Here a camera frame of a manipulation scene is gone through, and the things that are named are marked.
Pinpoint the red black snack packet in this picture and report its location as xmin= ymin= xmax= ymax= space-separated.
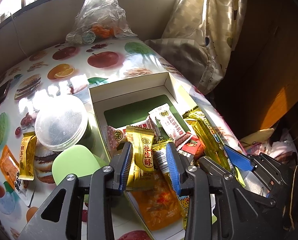
xmin=175 ymin=132 xmax=205 ymax=163

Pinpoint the yellow peanut candy packet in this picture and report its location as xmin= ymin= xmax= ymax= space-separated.
xmin=125 ymin=126 xmax=154 ymax=191

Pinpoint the white orange konjac snack pouch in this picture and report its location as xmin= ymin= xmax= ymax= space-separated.
xmin=130 ymin=139 xmax=183 ymax=231

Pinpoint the long gold snack bar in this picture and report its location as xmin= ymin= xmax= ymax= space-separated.
xmin=152 ymin=140 xmax=189 ymax=229

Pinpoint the floral pink cloth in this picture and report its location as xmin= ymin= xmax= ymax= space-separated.
xmin=240 ymin=128 xmax=298 ymax=168

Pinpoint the white red candy packet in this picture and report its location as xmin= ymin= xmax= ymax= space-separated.
xmin=149 ymin=103 xmax=191 ymax=148

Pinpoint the green cream jar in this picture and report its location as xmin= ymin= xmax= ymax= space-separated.
xmin=52 ymin=145 xmax=109 ymax=185

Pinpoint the white cardboard box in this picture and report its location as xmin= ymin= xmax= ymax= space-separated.
xmin=88 ymin=71 xmax=247 ymax=240

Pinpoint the clear jar with dark contents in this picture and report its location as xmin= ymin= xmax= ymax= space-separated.
xmin=35 ymin=95 xmax=95 ymax=152

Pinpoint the small yellow candy packet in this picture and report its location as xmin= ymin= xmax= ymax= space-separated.
xmin=19 ymin=132 xmax=37 ymax=181

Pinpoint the orange flat snack packet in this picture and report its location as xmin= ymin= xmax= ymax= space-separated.
xmin=0 ymin=145 xmax=19 ymax=189

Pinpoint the beige curtain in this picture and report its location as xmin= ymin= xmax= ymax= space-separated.
xmin=145 ymin=0 xmax=247 ymax=95

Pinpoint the clear plastic bag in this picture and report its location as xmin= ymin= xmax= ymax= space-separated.
xmin=66 ymin=0 xmax=136 ymax=44

